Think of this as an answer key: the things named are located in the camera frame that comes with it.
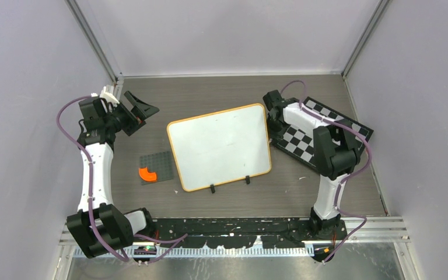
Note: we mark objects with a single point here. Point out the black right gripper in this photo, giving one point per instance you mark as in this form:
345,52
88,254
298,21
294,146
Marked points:
275,135

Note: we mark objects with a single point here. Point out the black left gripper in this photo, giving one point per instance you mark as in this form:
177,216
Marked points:
140,109

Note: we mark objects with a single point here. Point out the yellow framed whiteboard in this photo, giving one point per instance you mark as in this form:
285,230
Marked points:
221,147

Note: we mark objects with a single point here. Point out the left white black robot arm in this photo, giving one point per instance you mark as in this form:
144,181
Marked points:
98,227

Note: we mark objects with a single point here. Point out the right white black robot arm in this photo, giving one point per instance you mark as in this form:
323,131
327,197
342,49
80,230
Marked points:
324,213

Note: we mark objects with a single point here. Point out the black white chessboard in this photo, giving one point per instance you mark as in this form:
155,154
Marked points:
321,138

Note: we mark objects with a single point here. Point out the grey lego baseplate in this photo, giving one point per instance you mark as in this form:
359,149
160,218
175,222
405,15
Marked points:
161,163

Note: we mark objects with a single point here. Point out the orange curved block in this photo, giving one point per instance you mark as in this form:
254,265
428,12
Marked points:
147,176

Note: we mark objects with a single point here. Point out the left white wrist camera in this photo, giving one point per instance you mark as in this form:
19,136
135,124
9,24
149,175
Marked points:
107,93

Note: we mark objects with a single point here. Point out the aluminium frame rail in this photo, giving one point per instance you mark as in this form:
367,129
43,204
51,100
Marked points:
372,230

